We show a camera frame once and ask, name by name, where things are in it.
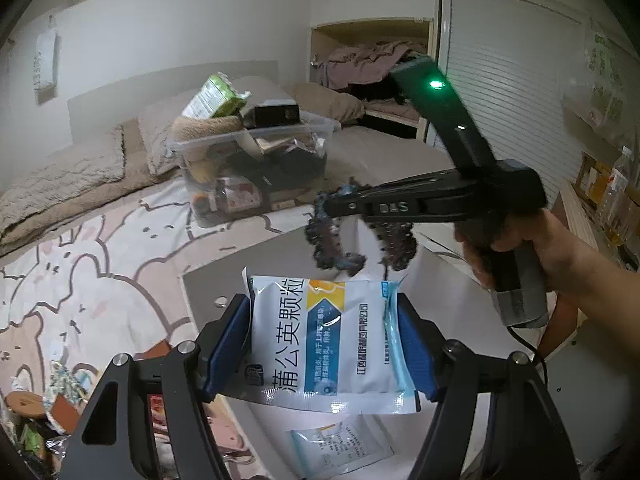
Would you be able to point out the white slatted closet door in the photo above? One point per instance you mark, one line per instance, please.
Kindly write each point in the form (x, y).
(510, 85)

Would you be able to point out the white folded slat rack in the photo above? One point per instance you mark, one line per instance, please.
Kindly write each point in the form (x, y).
(582, 215)

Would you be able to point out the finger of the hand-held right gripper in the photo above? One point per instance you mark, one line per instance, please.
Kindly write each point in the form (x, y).
(425, 178)
(360, 205)

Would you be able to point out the white hanging wall organizer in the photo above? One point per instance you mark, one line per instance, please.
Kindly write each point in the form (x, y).
(46, 65)

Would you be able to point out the person's right forearm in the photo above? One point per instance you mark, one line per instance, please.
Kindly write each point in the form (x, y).
(610, 280)

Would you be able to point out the green snack packet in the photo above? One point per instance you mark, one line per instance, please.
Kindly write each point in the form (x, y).
(210, 97)

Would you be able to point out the beige quilted pillow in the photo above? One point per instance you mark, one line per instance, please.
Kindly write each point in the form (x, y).
(55, 180)
(155, 135)

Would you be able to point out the taupe bed cover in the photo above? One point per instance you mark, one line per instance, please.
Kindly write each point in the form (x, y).
(390, 160)

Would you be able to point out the round wooden disc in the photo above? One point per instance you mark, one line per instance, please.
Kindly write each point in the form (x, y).
(25, 405)

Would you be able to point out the beige cushion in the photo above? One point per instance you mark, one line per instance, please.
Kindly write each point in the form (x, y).
(330, 102)

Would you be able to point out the black rectangular box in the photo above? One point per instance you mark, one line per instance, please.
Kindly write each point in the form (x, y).
(277, 116)

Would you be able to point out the wooden closet niche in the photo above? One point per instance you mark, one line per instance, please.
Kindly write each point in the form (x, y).
(370, 30)

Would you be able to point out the white headboard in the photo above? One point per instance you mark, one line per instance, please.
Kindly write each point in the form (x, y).
(125, 95)

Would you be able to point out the white blue medicine sachet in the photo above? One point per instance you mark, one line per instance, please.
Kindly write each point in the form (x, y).
(340, 445)
(325, 340)

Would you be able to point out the beige folded blanket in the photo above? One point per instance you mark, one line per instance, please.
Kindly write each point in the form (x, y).
(132, 160)

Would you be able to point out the large white cardboard box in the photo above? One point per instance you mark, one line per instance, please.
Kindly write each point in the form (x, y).
(265, 435)

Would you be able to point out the brown cardboard box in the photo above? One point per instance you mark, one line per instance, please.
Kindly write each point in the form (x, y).
(585, 175)

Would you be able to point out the pile of pinkish clothes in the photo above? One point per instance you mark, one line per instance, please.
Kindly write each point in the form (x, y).
(370, 62)

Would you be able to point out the person's right hand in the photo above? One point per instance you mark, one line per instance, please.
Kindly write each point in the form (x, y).
(550, 240)

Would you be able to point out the hanging clear plastic bag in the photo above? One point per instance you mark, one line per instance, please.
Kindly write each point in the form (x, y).
(600, 80)

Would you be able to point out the beige plush towel roll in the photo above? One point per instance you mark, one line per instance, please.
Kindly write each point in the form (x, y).
(205, 130)

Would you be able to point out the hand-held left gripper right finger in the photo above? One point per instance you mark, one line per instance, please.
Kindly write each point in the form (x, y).
(415, 345)

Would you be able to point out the clear plastic storage bin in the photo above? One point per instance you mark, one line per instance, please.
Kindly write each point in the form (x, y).
(280, 170)

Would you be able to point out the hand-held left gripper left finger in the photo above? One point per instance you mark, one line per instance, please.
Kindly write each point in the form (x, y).
(227, 347)

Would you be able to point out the plastic bottle yellow liquid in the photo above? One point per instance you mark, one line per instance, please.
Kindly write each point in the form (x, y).
(615, 195)

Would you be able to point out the dark lace scrunchie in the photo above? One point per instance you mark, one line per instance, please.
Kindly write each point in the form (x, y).
(325, 240)

